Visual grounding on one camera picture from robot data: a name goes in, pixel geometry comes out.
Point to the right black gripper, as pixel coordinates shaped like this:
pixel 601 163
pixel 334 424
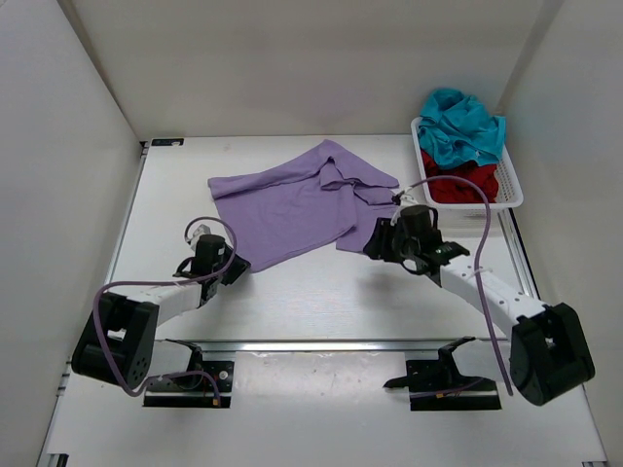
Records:
pixel 380 239

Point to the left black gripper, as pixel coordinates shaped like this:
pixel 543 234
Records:
pixel 234 269

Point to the purple t shirt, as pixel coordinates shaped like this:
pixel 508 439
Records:
pixel 326 195

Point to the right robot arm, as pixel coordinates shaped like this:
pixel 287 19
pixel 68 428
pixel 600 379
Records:
pixel 544 354

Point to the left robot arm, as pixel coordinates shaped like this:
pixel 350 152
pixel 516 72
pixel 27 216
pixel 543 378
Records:
pixel 118 344

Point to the red t shirt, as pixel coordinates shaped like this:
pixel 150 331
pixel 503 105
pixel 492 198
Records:
pixel 457 185

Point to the white plastic basket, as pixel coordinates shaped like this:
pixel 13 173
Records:
pixel 509 194

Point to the teal t shirt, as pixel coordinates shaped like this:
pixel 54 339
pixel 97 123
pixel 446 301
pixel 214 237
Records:
pixel 456 128

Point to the black label sticker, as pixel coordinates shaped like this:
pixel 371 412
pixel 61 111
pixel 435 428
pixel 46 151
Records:
pixel 167 142

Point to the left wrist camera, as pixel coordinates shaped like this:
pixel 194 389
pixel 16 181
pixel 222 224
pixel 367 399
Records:
pixel 197 233

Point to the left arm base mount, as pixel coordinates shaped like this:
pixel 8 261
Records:
pixel 188 375

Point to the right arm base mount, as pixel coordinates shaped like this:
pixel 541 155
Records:
pixel 438 385

